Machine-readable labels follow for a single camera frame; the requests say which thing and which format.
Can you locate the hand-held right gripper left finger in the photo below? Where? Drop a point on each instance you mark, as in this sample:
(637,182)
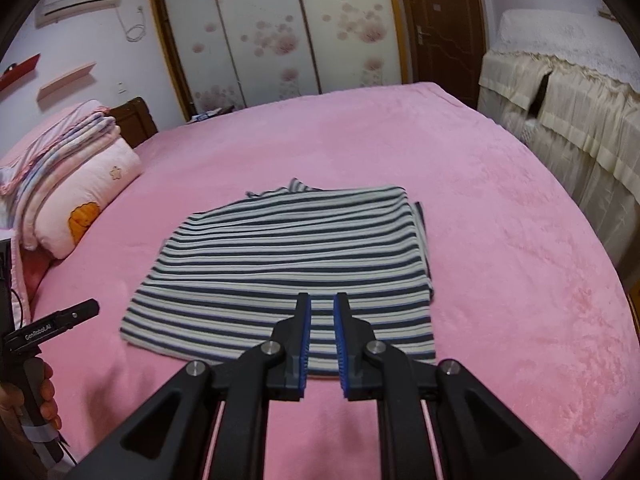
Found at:
(305,342)

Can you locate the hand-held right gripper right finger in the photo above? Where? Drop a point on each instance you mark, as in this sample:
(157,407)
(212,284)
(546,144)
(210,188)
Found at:
(340,342)

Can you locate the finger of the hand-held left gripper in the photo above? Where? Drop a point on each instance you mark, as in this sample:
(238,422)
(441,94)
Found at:
(75,314)

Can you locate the striped long-sleeve shirt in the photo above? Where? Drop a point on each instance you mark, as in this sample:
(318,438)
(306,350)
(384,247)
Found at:
(280,240)

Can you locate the person's left hand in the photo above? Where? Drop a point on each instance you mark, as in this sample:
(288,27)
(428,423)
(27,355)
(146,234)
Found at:
(49,400)

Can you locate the pink cartoon pillow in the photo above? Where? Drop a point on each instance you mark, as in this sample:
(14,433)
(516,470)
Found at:
(95,185)

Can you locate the pink bed blanket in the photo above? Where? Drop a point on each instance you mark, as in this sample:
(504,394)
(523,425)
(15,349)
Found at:
(475,260)

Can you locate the folded pastel quilts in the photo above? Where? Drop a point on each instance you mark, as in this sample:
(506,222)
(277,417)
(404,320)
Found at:
(60,140)

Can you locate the wooden headboard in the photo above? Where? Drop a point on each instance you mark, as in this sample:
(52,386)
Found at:
(135,122)

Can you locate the blue white packet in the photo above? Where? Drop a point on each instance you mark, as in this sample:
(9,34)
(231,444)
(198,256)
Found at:
(205,116)

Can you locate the floral sliding-door wardrobe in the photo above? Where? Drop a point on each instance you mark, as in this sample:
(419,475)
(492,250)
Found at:
(280,30)

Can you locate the white air conditioner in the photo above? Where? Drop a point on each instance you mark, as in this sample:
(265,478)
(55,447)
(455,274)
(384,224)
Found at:
(80,0)

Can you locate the brown wooden door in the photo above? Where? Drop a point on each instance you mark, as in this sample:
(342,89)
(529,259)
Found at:
(445,25)

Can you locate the cream cloth-covered furniture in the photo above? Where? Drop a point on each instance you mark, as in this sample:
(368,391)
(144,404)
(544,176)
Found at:
(585,95)

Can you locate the white wall socket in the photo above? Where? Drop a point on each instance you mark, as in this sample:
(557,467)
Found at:
(121,88)

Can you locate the pink wall shelf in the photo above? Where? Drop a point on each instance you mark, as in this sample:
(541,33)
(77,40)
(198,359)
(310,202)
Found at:
(65,82)

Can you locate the red wall shelf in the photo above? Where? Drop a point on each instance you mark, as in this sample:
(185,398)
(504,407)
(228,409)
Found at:
(20,72)

